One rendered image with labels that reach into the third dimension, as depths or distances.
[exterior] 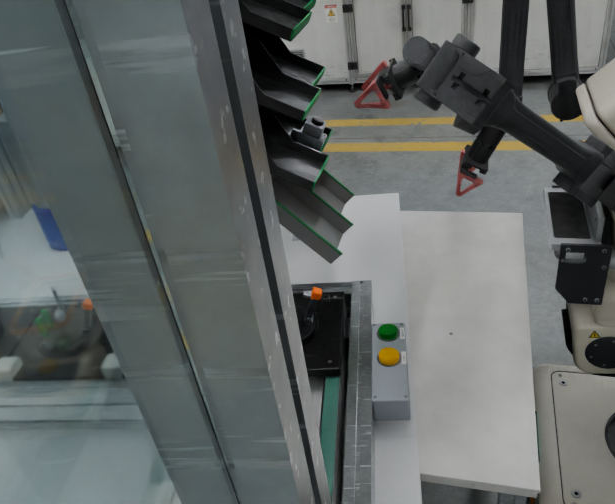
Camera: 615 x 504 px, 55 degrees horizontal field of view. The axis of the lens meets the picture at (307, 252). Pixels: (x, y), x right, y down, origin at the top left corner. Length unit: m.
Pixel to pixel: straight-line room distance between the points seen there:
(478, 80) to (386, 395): 0.57
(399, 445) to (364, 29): 4.36
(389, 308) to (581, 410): 0.82
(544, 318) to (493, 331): 1.38
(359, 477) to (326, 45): 4.58
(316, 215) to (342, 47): 3.90
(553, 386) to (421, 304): 0.76
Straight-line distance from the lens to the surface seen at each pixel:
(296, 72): 1.44
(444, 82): 0.91
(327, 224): 1.47
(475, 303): 1.46
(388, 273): 1.55
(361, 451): 1.04
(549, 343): 2.65
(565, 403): 2.05
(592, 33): 5.21
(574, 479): 1.89
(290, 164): 1.34
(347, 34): 5.24
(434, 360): 1.32
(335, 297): 1.32
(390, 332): 1.22
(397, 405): 1.12
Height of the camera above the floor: 1.80
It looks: 34 degrees down
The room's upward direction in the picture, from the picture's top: 9 degrees counter-clockwise
